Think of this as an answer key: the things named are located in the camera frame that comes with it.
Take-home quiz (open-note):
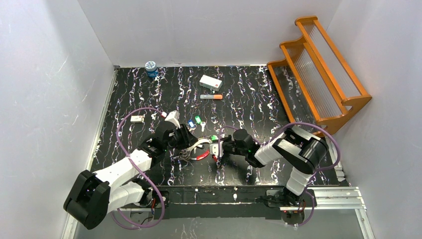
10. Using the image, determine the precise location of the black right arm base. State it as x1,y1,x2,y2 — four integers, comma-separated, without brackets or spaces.
255,188,317,227

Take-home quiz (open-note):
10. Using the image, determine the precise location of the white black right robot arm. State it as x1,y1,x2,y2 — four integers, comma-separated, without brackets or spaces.
210,126,329,198

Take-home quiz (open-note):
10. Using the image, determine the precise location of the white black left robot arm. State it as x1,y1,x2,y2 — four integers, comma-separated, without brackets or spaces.
63,124,199,230

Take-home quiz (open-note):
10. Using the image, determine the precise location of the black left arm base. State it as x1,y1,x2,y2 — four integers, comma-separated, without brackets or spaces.
134,186,169,214

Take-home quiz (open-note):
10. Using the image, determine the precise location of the key with blue tag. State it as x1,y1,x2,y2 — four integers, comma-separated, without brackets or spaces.
188,120,197,131

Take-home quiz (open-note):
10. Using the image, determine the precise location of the small white eraser block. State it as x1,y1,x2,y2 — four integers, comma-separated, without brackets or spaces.
130,116,145,123

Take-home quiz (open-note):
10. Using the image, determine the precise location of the white orange marker pen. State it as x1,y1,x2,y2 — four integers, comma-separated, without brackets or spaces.
200,94,223,100

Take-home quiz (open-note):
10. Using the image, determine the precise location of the white green small box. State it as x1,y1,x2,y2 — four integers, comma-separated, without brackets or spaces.
200,75,222,91

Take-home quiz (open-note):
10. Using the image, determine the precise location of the blue jar with white lid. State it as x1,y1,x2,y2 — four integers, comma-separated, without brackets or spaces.
145,61,158,78

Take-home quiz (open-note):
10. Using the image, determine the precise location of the orange wooden tiered rack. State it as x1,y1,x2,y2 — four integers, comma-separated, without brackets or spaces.
267,16,372,134

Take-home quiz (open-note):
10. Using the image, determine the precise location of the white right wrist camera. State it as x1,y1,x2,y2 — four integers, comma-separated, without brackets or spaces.
209,142,219,161

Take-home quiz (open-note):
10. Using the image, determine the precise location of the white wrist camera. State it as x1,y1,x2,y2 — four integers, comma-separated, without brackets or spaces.
165,110,181,128
209,142,219,161

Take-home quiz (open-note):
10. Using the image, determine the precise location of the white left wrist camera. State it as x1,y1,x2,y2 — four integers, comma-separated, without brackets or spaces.
165,110,181,128

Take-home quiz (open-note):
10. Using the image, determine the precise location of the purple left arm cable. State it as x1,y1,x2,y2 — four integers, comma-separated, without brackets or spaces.
110,107,168,230

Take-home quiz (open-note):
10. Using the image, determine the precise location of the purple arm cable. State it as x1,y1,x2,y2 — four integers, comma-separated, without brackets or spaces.
217,122,341,227
110,107,168,230

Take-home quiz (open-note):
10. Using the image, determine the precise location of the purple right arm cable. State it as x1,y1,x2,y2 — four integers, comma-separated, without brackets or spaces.
217,122,341,227

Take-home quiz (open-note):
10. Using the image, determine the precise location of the aluminium frame rail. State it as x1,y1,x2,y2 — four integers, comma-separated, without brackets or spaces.
121,186,366,209

